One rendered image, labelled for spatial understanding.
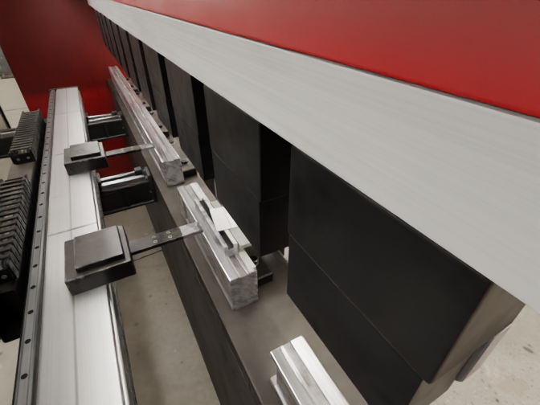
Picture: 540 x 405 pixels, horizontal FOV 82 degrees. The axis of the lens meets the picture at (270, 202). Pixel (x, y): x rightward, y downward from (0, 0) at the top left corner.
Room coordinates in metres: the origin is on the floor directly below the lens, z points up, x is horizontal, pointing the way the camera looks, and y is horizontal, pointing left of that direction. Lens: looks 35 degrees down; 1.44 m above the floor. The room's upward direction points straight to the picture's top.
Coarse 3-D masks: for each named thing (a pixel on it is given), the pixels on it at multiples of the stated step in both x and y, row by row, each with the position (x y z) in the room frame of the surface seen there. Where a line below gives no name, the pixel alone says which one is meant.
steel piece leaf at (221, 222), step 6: (210, 210) 0.59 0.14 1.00; (216, 210) 0.59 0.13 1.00; (222, 210) 0.59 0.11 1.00; (216, 216) 0.56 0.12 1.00; (222, 216) 0.56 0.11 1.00; (216, 222) 0.54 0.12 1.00; (222, 222) 0.54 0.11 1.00; (228, 222) 0.54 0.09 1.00; (216, 228) 0.52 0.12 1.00; (222, 228) 0.52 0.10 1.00; (228, 228) 0.52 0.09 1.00
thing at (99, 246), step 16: (192, 224) 0.53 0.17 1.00; (80, 240) 0.45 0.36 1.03; (96, 240) 0.45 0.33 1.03; (112, 240) 0.45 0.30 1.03; (144, 240) 0.48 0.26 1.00; (160, 240) 0.48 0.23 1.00; (176, 240) 0.49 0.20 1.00; (64, 256) 0.41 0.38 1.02; (80, 256) 0.40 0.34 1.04; (96, 256) 0.40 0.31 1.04; (112, 256) 0.40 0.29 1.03; (128, 256) 0.41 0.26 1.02; (64, 272) 0.38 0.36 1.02; (80, 272) 0.37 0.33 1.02; (96, 272) 0.38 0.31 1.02; (112, 272) 0.39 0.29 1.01; (128, 272) 0.40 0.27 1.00; (80, 288) 0.36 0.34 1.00
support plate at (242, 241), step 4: (216, 200) 0.63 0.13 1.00; (212, 204) 0.61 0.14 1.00; (216, 204) 0.61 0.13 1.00; (232, 228) 0.52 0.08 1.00; (236, 228) 0.52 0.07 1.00; (232, 232) 0.51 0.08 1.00; (236, 232) 0.51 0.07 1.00; (240, 232) 0.51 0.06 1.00; (236, 236) 0.50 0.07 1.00; (240, 236) 0.50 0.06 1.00; (244, 236) 0.50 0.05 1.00; (236, 240) 0.48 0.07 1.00; (240, 240) 0.48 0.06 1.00; (244, 240) 0.48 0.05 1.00; (240, 244) 0.47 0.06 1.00; (244, 244) 0.47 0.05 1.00; (248, 244) 0.48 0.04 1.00; (240, 248) 0.47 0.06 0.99
